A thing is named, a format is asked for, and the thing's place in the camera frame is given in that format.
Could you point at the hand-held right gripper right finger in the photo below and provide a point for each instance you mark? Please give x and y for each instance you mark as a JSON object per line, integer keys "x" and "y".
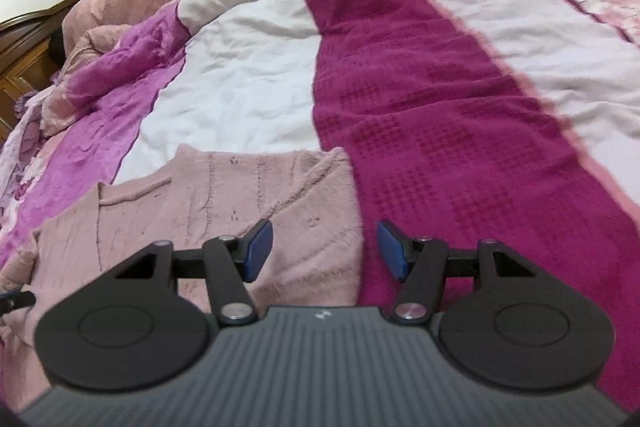
{"x": 391, "y": 251}

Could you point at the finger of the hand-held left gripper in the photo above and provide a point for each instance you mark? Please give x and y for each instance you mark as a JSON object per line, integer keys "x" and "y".
{"x": 20, "y": 301}

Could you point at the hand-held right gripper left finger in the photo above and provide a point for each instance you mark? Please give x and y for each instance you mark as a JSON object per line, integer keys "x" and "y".
{"x": 259, "y": 252}

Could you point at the pink knitted sweater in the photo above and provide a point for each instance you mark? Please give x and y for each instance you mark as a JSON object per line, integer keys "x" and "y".
{"x": 300, "y": 207}

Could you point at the magenta waffle blanket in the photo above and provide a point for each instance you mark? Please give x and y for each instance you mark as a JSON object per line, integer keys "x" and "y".
{"x": 425, "y": 117}

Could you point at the purple white patchwork quilt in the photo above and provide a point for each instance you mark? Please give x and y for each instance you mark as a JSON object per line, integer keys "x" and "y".
{"x": 235, "y": 77}

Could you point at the lilac ruffled cloth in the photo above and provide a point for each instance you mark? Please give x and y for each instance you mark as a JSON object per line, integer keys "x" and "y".
{"x": 27, "y": 104}

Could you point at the wooden headboard cabinet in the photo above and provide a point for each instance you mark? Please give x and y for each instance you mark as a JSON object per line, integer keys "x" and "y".
{"x": 27, "y": 52}

